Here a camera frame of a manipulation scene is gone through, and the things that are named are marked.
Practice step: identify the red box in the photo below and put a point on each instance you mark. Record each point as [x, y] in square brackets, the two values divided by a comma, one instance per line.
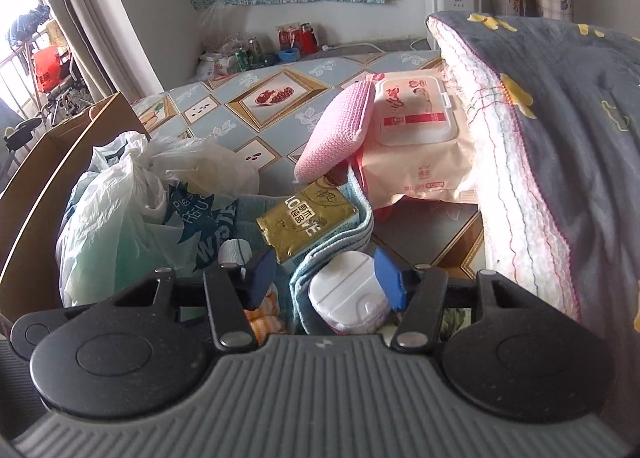
[288, 35]

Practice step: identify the white green plastic bag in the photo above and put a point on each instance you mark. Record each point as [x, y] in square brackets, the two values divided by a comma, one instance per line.
[148, 203]

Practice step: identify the white wipes canister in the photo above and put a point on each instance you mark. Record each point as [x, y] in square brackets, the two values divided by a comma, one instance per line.
[347, 296]

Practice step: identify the green white scrunchie cloth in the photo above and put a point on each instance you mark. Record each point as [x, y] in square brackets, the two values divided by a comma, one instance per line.
[453, 321]

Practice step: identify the white water dispenser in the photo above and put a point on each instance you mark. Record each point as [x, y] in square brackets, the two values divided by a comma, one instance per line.
[432, 6]

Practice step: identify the red crate outside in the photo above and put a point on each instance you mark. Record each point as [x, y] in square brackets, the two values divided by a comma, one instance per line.
[48, 68]

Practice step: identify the grey curtain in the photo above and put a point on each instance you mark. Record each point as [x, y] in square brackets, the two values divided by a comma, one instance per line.
[108, 51]

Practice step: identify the grey quilted blanket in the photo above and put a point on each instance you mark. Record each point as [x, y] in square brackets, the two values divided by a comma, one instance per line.
[553, 111]

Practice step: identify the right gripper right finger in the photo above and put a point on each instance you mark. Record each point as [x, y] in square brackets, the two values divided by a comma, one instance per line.
[418, 294]

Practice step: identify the red thermos bottle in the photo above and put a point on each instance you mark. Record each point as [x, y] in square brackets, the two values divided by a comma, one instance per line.
[307, 39]

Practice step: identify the brown cardboard box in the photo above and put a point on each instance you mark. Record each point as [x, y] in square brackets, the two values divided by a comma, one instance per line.
[34, 201]

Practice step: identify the pink soft sponge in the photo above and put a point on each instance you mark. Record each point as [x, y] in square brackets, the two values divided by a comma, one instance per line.
[340, 131]

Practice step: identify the green can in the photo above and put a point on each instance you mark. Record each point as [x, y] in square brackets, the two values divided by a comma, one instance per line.
[242, 60]

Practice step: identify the gold tissue pack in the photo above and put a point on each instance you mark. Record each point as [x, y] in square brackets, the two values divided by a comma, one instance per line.
[300, 222]

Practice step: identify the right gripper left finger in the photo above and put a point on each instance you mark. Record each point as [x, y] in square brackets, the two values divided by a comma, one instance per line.
[232, 289]

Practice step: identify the blue bowl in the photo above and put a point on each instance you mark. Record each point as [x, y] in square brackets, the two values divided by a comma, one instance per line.
[289, 55]

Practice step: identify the peach wet wipes pack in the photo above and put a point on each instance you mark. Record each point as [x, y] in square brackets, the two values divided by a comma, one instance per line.
[418, 145]

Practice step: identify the blue striped towel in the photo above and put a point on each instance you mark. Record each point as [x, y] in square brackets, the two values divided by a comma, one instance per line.
[293, 282]

